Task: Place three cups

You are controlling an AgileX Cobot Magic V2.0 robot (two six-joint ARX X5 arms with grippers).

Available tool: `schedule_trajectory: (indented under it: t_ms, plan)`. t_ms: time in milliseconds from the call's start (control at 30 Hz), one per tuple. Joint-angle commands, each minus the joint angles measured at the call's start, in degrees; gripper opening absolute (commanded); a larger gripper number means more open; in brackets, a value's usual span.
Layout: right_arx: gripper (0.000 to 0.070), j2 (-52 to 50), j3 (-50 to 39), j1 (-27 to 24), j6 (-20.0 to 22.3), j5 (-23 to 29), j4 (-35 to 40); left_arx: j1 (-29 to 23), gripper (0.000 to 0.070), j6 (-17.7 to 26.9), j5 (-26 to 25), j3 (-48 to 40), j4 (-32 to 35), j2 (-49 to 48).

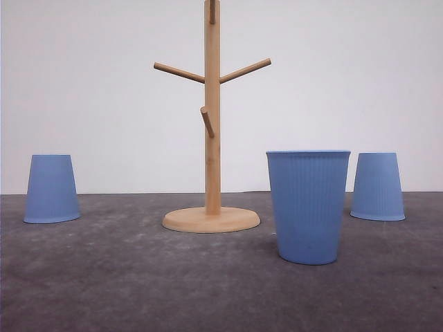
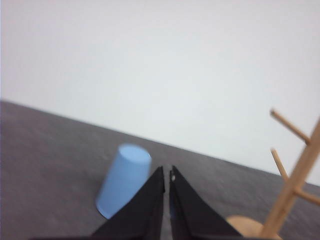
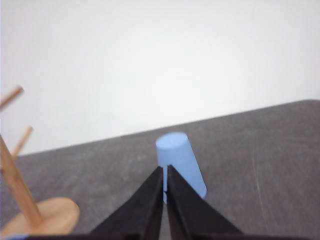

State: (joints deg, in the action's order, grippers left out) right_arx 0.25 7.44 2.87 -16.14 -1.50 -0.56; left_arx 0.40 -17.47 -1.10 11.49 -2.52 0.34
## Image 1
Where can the wooden mug tree stand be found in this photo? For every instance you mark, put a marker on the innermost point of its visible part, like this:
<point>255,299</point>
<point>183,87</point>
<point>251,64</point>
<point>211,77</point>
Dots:
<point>212,218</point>

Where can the blue ribbed cup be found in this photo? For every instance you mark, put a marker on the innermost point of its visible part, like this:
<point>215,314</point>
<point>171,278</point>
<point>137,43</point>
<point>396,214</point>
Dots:
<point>308,191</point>

